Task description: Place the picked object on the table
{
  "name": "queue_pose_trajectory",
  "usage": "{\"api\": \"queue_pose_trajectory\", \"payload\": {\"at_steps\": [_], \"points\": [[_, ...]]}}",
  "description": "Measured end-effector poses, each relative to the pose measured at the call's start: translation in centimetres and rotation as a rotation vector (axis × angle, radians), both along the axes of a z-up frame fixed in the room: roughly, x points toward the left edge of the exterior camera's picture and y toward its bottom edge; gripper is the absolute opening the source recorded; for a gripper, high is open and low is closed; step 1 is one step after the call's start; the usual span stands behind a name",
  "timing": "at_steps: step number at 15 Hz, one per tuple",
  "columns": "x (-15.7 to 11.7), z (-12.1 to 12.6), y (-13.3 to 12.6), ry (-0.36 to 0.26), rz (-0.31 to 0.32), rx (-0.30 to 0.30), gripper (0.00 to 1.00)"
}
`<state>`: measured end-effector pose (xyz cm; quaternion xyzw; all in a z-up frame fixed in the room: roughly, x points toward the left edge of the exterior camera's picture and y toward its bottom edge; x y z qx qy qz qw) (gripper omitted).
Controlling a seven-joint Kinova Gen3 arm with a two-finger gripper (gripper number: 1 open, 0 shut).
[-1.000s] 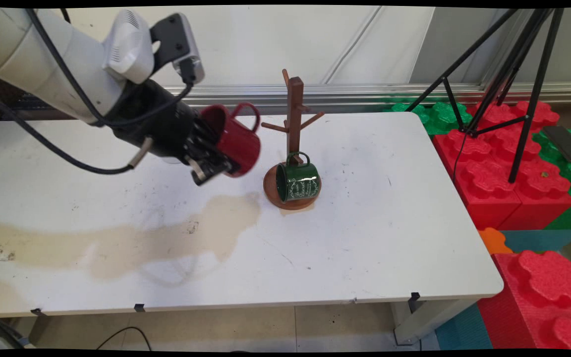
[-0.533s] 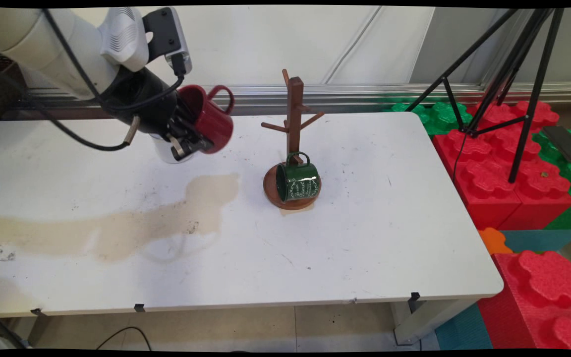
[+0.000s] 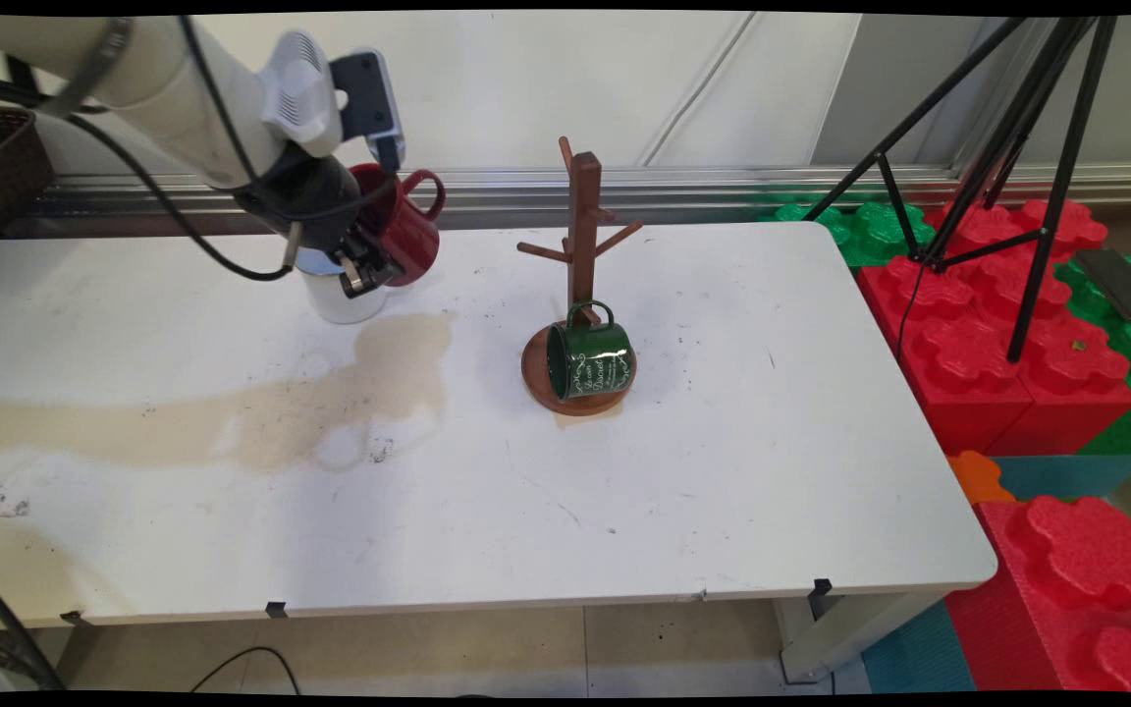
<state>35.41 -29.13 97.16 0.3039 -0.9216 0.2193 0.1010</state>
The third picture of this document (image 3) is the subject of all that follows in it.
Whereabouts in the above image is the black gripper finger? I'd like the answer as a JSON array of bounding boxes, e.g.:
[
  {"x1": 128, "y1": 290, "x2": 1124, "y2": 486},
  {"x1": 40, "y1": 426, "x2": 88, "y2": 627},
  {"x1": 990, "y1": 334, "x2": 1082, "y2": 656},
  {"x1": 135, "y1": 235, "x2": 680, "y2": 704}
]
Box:
[
  {"x1": 335, "y1": 244, "x2": 376, "y2": 297},
  {"x1": 359, "y1": 231, "x2": 405, "y2": 287}
]

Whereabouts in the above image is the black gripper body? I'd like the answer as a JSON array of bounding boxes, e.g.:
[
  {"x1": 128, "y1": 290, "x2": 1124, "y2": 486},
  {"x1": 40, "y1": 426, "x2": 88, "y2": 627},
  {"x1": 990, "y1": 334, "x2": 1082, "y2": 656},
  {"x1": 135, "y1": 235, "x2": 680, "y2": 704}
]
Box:
[{"x1": 237, "y1": 149, "x2": 371, "y2": 259}]

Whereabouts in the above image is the red enamel mug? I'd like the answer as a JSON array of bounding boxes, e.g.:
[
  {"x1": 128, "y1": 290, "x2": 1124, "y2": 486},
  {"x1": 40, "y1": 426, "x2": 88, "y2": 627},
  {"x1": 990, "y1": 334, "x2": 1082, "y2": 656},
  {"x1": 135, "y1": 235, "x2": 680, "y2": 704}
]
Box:
[{"x1": 348, "y1": 162, "x2": 448, "y2": 289}]

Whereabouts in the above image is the white mug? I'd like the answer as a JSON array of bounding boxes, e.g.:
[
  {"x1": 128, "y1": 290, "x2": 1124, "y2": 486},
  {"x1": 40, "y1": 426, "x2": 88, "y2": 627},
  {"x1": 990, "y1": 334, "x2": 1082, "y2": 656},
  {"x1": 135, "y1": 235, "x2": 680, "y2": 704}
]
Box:
[{"x1": 295, "y1": 245, "x2": 392, "y2": 326}]

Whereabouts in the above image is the brown wooden mug tree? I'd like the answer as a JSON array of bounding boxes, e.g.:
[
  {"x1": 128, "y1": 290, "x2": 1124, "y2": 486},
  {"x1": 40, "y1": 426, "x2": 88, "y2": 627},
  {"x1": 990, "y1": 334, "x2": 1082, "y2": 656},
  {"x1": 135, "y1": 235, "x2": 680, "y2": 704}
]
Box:
[{"x1": 516, "y1": 136, "x2": 645, "y2": 417}]

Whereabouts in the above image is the green printed mug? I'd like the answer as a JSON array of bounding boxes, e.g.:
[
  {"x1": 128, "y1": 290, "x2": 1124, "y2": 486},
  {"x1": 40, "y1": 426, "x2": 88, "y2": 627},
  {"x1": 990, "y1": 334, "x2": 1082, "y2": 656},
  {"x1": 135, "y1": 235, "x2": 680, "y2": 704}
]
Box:
[{"x1": 544, "y1": 299, "x2": 637, "y2": 402}]

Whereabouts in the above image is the large red foam block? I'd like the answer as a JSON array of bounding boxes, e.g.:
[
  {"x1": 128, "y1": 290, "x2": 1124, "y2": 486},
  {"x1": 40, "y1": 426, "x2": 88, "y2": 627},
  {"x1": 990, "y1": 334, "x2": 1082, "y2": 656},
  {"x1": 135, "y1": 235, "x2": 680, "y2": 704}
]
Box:
[{"x1": 855, "y1": 250, "x2": 1036, "y2": 458}]

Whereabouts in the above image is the white table leg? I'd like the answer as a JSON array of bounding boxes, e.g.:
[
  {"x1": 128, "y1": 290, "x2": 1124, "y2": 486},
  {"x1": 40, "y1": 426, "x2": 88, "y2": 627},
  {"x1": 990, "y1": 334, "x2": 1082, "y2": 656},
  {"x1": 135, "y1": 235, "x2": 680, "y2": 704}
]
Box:
[{"x1": 780, "y1": 589, "x2": 942, "y2": 684}]

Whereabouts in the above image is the orange foam piece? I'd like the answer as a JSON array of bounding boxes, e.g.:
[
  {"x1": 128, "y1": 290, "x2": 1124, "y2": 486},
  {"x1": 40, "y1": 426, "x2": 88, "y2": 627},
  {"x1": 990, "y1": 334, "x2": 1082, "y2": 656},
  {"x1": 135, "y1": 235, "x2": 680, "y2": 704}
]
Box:
[{"x1": 946, "y1": 450, "x2": 1018, "y2": 507}]

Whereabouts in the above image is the teal foam block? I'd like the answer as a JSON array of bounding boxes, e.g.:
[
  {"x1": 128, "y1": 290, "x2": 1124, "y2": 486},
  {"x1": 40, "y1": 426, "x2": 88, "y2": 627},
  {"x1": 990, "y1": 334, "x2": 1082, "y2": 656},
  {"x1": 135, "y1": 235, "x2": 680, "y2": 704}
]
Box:
[
  {"x1": 993, "y1": 454, "x2": 1131, "y2": 502},
  {"x1": 860, "y1": 599, "x2": 979, "y2": 693}
]

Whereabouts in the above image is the red foam block under tripod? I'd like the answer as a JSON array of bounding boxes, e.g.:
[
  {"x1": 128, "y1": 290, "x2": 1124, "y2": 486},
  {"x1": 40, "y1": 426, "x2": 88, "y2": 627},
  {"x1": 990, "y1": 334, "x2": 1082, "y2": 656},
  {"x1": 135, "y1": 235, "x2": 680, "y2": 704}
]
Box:
[{"x1": 924, "y1": 196, "x2": 1131, "y2": 458}]

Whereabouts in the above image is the flat black phone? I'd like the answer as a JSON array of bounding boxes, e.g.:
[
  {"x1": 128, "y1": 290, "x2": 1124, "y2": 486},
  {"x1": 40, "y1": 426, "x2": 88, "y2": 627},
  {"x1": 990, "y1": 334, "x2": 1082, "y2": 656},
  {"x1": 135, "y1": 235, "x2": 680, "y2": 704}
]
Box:
[{"x1": 1071, "y1": 248, "x2": 1131, "y2": 325}]

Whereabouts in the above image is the red foam block with studs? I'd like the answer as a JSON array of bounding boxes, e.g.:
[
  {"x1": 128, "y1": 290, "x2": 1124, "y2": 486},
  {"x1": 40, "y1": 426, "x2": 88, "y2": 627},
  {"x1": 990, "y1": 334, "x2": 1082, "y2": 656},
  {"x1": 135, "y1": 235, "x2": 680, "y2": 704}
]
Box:
[{"x1": 943, "y1": 494, "x2": 1131, "y2": 693}]

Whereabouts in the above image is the white and grey wrist camera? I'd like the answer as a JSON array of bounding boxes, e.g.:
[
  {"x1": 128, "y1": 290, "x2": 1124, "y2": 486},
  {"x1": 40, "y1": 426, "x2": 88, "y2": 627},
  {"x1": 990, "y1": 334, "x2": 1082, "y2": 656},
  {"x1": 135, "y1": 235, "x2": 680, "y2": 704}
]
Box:
[{"x1": 259, "y1": 29, "x2": 408, "y2": 175}]

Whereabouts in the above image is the aluminium rail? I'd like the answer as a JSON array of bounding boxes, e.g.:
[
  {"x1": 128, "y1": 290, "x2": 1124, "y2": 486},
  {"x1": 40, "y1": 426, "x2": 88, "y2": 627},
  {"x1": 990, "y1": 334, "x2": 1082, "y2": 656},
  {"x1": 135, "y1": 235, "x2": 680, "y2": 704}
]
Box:
[{"x1": 26, "y1": 162, "x2": 1131, "y2": 242}]

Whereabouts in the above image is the thin black floor cable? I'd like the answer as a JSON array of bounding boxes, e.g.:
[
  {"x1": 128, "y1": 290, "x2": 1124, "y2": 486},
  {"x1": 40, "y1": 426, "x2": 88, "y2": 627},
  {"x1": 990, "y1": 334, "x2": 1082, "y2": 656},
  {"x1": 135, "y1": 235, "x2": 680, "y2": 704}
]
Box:
[{"x1": 190, "y1": 646, "x2": 303, "y2": 694}]

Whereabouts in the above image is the thick black cable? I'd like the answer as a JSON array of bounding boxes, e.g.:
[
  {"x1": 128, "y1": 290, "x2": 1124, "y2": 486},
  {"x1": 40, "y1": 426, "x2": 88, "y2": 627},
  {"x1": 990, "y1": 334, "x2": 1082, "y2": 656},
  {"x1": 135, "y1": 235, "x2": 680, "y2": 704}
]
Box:
[{"x1": 0, "y1": 558, "x2": 68, "y2": 691}]

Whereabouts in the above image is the thin black tripod cable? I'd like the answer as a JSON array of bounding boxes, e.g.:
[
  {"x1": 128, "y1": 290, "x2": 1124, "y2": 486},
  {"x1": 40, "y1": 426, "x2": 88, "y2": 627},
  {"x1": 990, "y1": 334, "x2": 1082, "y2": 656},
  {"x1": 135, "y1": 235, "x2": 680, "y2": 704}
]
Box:
[{"x1": 896, "y1": 257, "x2": 930, "y2": 366}]

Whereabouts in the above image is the black camera tripod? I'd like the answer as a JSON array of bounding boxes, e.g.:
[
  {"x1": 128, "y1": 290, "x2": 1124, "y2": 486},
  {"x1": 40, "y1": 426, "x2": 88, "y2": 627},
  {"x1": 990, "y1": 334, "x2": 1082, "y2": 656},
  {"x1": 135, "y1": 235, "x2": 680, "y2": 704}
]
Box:
[{"x1": 801, "y1": 15, "x2": 1121, "y2": 364}]

